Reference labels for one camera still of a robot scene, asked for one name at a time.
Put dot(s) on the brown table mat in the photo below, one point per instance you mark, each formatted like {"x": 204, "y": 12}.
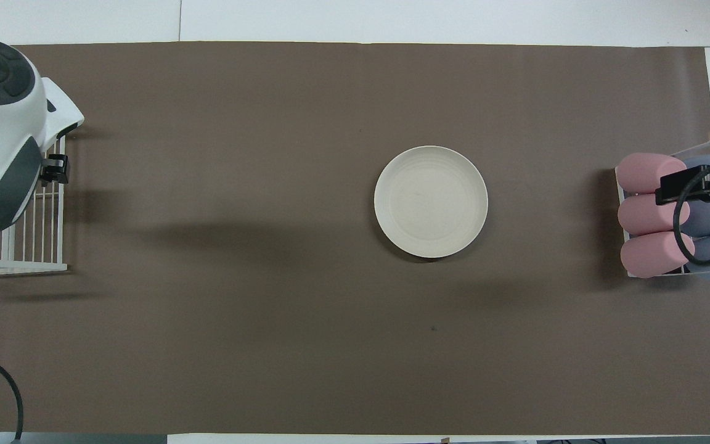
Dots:
{"x": 269, "y": 154}

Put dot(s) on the cream round plate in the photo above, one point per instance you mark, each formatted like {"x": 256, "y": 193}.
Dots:
{"x": 431, "y": 201}

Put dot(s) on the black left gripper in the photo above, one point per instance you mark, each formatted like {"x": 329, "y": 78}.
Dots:
{"x": 55, "y": 168}

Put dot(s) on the pink plastic cup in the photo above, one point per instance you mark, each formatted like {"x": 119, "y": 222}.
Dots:
{"x": 648, "y": 214}
{"x": 654, "y": 254}
{"x": 644, "y": 172}

